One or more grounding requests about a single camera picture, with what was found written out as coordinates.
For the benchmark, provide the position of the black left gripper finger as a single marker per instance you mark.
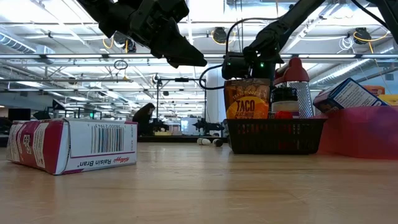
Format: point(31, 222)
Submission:
point(180, 49)

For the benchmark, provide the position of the orange taco seasoning packet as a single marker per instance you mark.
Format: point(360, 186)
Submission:
point(247, 99)

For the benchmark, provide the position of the blue cereal box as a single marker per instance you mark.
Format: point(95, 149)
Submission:
point(348, 95)

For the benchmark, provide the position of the orange cereal box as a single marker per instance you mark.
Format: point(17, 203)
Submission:
point(374, 90)

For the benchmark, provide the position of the yellow cereal box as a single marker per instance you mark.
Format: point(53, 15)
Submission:
point(390, 99)

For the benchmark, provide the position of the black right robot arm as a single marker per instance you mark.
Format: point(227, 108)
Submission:
point(295, 18)

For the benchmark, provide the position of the white building column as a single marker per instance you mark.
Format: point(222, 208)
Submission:
point(214, 102)

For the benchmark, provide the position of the small black background machine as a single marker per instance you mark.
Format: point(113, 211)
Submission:
point(208, 126)

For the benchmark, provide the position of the black plastic basket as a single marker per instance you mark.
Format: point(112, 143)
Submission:
point(273, 137)

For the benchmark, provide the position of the bright background screen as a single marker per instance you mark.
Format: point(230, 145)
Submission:
point(189, 125)

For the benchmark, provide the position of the person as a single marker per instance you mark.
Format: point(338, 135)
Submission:
point(143, 119)

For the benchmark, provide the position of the grey ceiling beam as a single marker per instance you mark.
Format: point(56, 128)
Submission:
point(62, 80)

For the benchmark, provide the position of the pink plastic tray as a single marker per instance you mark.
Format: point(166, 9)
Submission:
point(360, 133)

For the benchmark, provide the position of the purple raisin bran box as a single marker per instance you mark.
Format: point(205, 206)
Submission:
point(77, 146)

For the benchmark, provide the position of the black background monitor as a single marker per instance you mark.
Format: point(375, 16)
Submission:
point(19, 114)

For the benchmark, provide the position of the black background frame stand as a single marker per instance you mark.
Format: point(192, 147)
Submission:
point(182, 80)

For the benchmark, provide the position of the long ceiling light rail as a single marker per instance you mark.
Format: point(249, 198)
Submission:
point(93, 56)

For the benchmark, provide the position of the silver ventilation duct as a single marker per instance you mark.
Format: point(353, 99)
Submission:
point(357, 67)
point(18, 43)

